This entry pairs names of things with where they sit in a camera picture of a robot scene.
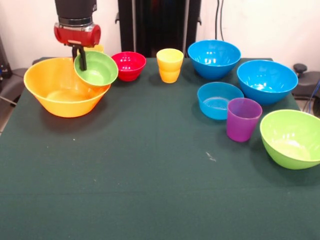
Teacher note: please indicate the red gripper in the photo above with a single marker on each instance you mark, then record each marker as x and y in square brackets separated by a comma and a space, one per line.
[77, 36]

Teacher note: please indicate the small green bowl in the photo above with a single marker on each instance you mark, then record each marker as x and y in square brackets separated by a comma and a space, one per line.
[100, 70]

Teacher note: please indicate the small blue ridged bowl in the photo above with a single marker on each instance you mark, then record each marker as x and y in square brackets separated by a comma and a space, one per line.
[215, 105]

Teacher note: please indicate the small red bowl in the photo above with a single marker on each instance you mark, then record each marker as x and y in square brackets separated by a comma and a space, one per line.
[130, 67]

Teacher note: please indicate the dark green tablecloth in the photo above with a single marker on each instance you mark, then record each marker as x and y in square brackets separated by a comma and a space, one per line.
[150, 175]

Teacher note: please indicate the black robot pedestal leg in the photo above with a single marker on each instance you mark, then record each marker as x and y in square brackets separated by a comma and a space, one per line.
[307, 85]
[10, 85]

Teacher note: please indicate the translucent yellow-green cup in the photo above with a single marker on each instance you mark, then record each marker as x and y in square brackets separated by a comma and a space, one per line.
[100, 48]

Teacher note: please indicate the large blue bowl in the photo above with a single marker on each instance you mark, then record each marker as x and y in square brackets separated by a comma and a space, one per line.
[267, 82]
[215, 60]

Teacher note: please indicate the large orange bowl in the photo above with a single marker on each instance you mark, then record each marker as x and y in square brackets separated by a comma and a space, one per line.
[62, 105]

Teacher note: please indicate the purple cup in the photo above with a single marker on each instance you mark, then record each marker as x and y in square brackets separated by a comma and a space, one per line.
[242, 125]

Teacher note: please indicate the black robot column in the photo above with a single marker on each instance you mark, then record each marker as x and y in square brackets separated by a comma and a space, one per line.
[160, 27]

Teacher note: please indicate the yellow cup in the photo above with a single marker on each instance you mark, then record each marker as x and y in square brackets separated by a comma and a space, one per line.
[170, 65]

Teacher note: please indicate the large green bowl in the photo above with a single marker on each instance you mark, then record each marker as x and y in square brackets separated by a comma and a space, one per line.
[290, 142]

